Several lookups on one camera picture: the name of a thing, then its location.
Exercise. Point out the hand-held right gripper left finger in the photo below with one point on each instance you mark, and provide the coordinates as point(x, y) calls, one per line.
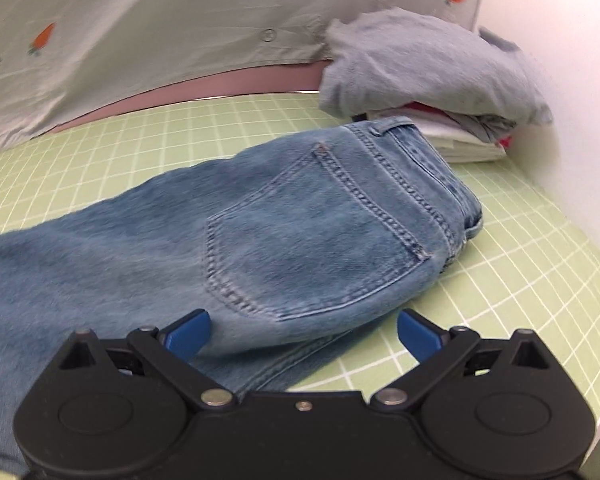
point(187, 334)

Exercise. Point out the green grid cutting mat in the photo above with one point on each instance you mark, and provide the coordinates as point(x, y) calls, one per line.
point(530, 260)

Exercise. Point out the grey-blue folded garment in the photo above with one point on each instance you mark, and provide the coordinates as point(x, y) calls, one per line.
point(420, 60)

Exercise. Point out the grey folded garment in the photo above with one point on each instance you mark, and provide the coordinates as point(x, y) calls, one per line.
point(485, 125)

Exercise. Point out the blue denim jeans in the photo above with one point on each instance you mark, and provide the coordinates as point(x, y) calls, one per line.
point(280, 220)

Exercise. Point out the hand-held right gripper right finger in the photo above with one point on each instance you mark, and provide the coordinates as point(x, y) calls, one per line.
point(419, 332)

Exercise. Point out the pale carrot print sheet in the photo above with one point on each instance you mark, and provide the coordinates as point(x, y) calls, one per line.
point(155, 25)

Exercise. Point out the red folded garment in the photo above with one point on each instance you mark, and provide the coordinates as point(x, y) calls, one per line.
point(425, 108)

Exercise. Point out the pink cloth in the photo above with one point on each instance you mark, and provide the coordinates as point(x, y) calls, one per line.
point(220, 85)

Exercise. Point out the white folded garment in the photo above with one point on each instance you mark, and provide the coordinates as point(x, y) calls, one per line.
point(460, 147)

